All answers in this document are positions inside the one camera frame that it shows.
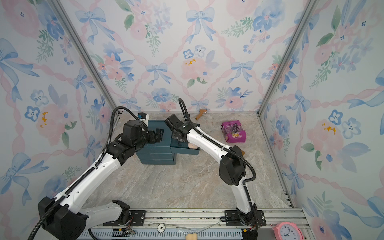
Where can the purple snack bag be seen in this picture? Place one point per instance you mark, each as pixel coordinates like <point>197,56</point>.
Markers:
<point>233,132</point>

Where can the wooden handle roller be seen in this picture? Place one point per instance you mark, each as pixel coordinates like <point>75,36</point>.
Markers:
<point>200,114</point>

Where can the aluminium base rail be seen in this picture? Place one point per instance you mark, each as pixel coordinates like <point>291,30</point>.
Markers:
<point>209,224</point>

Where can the teal drawer cabinet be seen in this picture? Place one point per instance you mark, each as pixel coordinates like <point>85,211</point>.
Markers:
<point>158,153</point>

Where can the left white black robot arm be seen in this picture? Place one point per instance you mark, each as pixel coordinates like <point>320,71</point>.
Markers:
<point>64,217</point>

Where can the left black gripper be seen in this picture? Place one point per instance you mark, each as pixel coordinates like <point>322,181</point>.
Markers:
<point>154,139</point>

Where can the beige knob at rail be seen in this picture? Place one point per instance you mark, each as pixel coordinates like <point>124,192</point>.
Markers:
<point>191,236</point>

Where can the pink computer mouse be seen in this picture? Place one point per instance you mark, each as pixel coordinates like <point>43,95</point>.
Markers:
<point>192,146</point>

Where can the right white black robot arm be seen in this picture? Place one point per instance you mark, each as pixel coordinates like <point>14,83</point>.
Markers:
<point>234,170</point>

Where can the pink alarm clock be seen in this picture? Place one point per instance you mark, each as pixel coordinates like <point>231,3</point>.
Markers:
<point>287,231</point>

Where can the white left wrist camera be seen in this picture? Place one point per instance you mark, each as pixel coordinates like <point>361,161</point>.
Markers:
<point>143,117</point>

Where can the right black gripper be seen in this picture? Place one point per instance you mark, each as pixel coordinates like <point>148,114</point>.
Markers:
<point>174,135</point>

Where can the teal top drawer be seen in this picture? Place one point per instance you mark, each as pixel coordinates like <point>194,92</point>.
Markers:
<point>182,148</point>

